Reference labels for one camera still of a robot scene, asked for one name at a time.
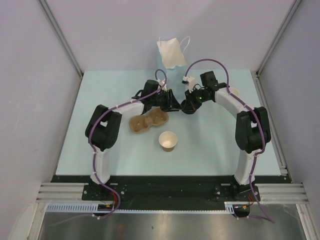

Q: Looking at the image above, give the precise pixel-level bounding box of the aluminium frame rail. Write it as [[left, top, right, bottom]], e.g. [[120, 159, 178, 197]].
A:
[[37, 0, 84, 79]]

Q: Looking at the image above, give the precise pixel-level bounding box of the light blue paper bag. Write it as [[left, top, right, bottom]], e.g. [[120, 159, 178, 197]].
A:
[[157, 36, 190, 103]]

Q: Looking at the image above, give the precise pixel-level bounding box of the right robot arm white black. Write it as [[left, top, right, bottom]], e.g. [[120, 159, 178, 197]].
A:
[[181, 71, 271, 201]]

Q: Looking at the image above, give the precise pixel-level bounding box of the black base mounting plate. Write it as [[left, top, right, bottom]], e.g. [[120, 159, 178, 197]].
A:
[[81, 175, 260, 211]]

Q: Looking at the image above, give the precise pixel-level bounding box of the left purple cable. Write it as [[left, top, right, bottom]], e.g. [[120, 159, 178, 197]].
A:
[[88, 68, 168, 221]]

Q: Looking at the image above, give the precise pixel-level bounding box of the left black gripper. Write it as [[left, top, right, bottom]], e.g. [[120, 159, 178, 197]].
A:
[[150, 89, 183, 113]]

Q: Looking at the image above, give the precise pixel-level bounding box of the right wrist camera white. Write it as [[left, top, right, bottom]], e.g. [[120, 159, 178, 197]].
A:
[[181, 76, 197, 93]]

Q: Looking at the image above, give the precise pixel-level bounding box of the white slotted cable duct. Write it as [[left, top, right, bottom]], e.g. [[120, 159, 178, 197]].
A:
[[46, 203, 99, 213]]

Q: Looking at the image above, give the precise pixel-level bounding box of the brown paper cup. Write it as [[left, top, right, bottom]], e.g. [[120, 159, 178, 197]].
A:
[[229, 87, 239, 97], [158, 131, 178, 152]]

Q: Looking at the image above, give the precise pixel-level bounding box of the brown cardboard cup carrier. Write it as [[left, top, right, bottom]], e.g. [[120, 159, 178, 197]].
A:
[[128, 108, 169, 134]]

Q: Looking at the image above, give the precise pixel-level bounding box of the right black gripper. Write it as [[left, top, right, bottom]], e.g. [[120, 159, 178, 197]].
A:
[[184, 86, 211, 111]]

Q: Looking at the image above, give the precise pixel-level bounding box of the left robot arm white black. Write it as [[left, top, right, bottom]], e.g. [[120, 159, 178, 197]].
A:
[[85, 79, 180, 200]]

